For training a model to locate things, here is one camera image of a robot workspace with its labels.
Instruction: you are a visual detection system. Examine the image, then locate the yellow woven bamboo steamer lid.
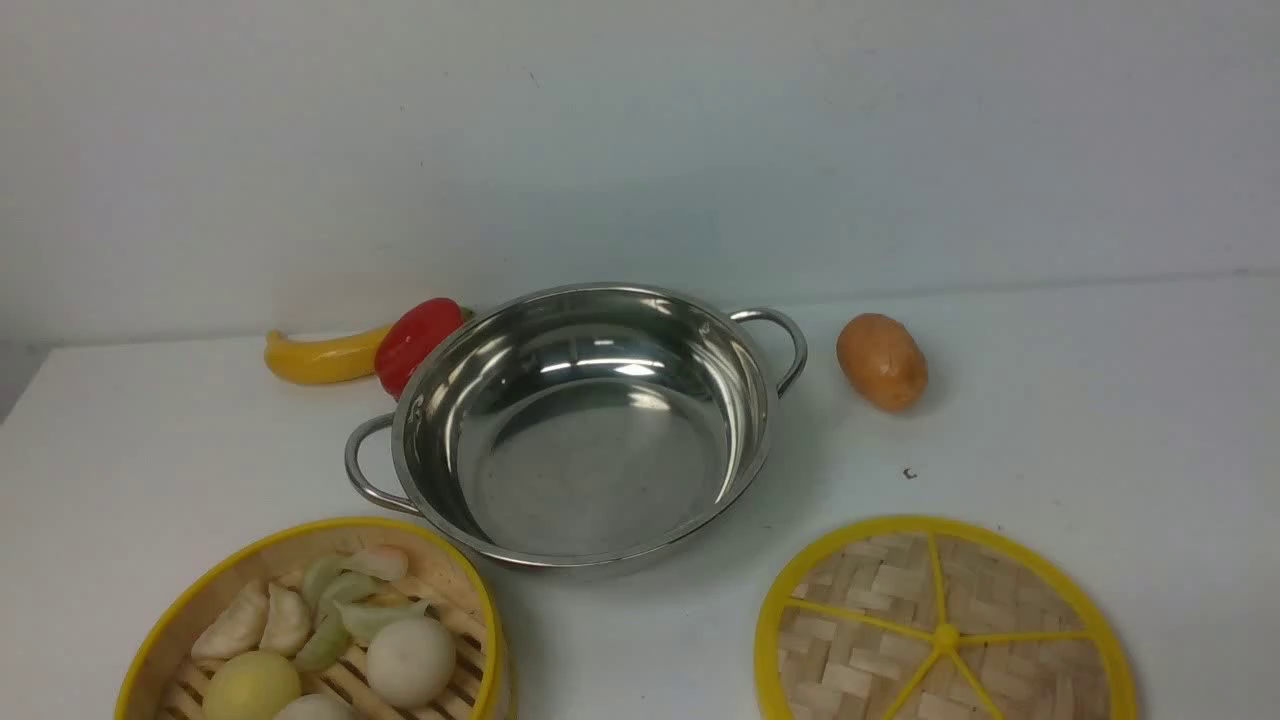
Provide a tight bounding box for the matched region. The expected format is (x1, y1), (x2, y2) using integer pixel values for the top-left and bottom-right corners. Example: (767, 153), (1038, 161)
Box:
(754, 515), (1142, 719)

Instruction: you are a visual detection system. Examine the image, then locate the yellow-rimmed bamboo steamer basket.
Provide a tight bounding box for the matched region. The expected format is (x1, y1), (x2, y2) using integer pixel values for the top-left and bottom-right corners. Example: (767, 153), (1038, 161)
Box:
(115, 516), (520, 719)

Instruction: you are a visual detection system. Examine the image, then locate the red toy bell pepper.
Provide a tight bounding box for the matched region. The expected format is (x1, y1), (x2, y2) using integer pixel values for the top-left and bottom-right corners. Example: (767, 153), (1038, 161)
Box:
(372, 297), (472, 400)

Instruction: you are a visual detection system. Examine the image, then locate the brown toy potato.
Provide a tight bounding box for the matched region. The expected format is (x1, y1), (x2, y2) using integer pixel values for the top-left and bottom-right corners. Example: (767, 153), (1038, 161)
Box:
(836, 313), (931, 413)

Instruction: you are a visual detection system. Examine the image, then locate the yellow toy banana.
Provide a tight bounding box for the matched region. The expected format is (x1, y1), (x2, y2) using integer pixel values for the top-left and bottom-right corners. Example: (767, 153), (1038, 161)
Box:
(264, 324), (392, 386)

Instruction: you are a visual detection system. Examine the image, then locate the white round toy bun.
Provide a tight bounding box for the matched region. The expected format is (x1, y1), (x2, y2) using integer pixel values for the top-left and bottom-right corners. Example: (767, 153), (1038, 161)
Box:
(366, 616), (457, 708)

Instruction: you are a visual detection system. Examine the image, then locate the pale green toy cabbage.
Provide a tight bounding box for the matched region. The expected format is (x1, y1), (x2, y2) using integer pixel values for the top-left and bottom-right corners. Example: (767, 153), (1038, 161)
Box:
(293, 544), (431, 673)

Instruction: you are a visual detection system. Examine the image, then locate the white toy dumpling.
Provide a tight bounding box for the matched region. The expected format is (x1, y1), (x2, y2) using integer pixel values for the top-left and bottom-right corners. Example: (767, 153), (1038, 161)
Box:
(259, 583), (312, 659)
(189, 580), (269, 661)

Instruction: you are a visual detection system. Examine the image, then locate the white toy bun at edge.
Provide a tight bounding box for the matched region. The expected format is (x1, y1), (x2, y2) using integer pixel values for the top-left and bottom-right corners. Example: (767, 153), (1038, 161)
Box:
(271, 693), (357, 720)

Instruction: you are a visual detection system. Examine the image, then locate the yellowish round toy bun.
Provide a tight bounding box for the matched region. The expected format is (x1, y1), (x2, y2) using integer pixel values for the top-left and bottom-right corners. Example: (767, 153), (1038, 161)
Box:
(202, 651), (302, 719)

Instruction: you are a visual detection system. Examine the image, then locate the stainless steel two-handled pot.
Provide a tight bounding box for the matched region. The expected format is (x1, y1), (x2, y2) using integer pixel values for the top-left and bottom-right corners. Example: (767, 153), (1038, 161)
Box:
(344, 283), (809, 573)

